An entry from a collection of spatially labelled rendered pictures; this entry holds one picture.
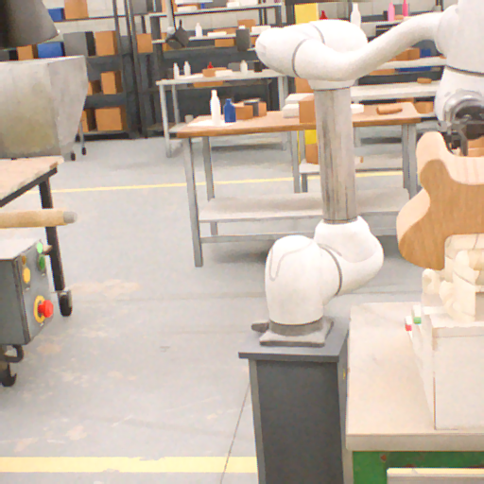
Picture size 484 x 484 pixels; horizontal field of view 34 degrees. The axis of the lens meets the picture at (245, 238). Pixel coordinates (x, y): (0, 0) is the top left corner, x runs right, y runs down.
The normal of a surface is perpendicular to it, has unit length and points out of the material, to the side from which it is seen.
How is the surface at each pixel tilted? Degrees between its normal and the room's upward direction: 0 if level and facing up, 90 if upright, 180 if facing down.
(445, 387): 90
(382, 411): 0
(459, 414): 90
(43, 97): 90
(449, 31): 82
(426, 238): 138
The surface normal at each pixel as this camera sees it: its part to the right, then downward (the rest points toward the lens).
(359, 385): -0.08, -0.96
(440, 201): 0.00, 0.90
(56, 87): 0.99, -0.04
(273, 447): -0.26, 0.28
